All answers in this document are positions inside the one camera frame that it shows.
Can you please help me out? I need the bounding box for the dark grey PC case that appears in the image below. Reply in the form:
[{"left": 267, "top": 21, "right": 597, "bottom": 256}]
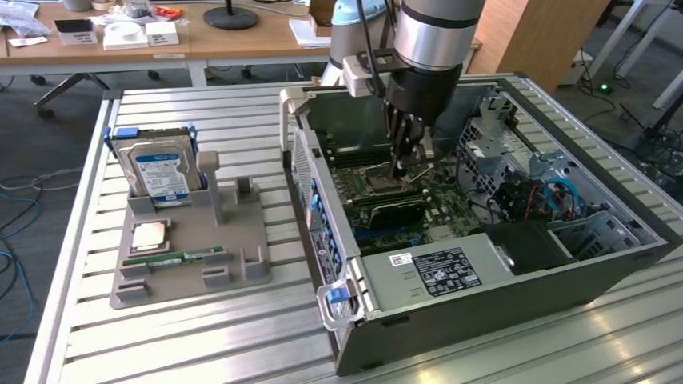
[{"left": 279, "top": 76, "right": 672, "bottom": 378}]

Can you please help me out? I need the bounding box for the green Dell motherboard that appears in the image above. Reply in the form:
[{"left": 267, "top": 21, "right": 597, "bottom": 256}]
[{"left": 315, "top": 134, "right": 484, "bottom": 257}]

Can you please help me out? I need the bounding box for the white box black top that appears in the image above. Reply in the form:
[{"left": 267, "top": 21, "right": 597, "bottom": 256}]
[{"left": 52, "top": 18, "right": 98, "bottom": 46}]

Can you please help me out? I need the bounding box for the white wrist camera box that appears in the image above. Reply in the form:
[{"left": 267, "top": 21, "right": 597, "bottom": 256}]
[{"left": 343, "top": 54, "right": 385, "bottom": 97}]

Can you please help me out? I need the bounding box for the wooden cabinet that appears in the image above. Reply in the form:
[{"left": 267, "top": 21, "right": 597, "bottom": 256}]
[{"left": 468, "top": 0, "right": 612, "bottom": 93}]

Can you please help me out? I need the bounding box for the white desk frame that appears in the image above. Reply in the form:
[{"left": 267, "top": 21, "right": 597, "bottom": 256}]
[{"left": 584, "top": 0, "right": 683, "bottom": 111}]

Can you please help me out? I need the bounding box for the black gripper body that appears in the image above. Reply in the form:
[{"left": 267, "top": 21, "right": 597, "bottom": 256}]
[{"left": 381, "top": 62, "right": 464, "bottom": 123}]

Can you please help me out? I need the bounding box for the silver chipset heatsink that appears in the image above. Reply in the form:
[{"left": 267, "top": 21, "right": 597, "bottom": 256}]
[{"left": 425, "top": 223, "right": 461, "bottom": 242}]

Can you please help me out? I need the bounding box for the black wire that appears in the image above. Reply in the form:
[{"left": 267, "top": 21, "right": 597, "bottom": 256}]
[{"left": 467, "top": 190, "right": 508, "bottom": 225}]

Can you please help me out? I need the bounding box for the silver drive cage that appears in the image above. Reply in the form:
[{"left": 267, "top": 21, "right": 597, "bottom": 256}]
[{"left": 456, "top": 90, "right": 537, "bottom": 209}]

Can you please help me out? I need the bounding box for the small white box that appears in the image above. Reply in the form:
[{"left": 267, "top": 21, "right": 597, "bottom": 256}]
[{"left": 144, "top": 22, "right": 179, "bottom": 47}]

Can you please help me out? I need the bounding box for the hard disk with blue caddy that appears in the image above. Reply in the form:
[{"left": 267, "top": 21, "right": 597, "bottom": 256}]
[{"left": 101, "top": 124, "right": 200, "bottom": 207}]

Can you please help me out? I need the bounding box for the blue floor cable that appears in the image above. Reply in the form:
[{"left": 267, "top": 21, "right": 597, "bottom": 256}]
[{"left": 0, "top": 191, "right": 41, "bottom": 345}]

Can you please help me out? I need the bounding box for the white paper stack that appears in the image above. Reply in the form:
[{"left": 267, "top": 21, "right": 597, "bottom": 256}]
[{"left": 288, "top": 18, "right": 333, "bottom": 50}]

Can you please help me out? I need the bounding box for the blue wire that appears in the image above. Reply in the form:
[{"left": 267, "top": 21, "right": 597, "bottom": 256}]
[{"left": 547, "top": 175, "right": 588, "bottom": 219}]

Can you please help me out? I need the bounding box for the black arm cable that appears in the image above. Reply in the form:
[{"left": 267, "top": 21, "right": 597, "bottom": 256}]
[{"left": 355, "top": 0, "right": 389, "bottom": 99}]

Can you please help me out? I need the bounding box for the wooden desk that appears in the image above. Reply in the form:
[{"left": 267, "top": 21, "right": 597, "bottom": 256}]
[{"left": 0, "top": 0, "right": 484, "bottom": 119}]

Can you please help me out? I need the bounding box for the black plastic shroud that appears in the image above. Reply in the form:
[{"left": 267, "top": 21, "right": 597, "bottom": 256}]
[{"left": 483, "top": 222, "right": 579, "bottom": 278}]

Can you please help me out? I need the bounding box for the clear plastic bag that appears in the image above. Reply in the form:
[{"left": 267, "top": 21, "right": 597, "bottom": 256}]
[{"left": 0, "top": 2, "right": 52, "bottom": 38}]

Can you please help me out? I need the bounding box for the black tripod stand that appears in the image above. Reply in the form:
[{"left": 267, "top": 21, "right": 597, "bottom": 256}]
[{"left": 617, "top": 71, "right": 683, "bottom": 181}]

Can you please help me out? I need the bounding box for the silver disk bay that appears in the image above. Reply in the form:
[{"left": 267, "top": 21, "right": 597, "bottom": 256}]
[{"left": 544, "top": 210, "right": 643, "bottom": 262}]

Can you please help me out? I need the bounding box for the white floor cable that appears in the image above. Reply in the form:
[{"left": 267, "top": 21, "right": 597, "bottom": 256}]
[{"left": 0, "top": 167, "right": 82, "bottom": 192}]

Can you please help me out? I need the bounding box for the CPU socket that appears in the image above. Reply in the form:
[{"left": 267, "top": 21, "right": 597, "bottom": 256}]
[{"left": 360, "top": 162, "right": 413, "bottom": 198}]

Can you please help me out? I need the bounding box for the black RAM slot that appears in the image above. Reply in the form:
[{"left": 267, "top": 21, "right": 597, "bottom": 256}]
[
  {"left": 329, "top": 146, "right": 385, "bottom": 158},
  {"left": 333, "top": 156, "right": 389, "bottom": 168},
  {"left": 331, "top": 149, "right": 387, "bottom": 161},
  {"left": 332, "top": 152, "right": 387, "bottom": 165}
]

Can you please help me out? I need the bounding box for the black Nvidia graphics card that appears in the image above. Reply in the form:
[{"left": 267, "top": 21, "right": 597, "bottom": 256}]
[{"left": 357, "top": 198, "right": 428, "bottom": 230}]

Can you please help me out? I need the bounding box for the grey power supply unit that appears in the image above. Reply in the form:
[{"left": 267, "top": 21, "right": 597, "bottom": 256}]
[{"left": 360, "top": 234, "right": 517, "bottom": 314}]

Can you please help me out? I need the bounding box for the black lamp base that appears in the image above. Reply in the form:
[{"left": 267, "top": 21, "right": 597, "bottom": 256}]
[{"left": 201, "top": 0, "right": 260, "bottom": 30}]

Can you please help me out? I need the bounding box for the grey printed parts rack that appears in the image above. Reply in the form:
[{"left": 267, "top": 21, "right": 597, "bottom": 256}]
[{"left": 109, "top": 150, "right": 275, "bottom": 311}]

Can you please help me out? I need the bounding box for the cardboard box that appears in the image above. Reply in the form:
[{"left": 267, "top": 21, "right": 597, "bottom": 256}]
[{"left": 308, "top": 0, "right": 336, "bottom": 27}]

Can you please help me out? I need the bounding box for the silver CPU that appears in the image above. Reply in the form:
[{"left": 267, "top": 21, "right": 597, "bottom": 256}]
[{"left": 130, "top": 222, "right": 166, "bottom": 253}]

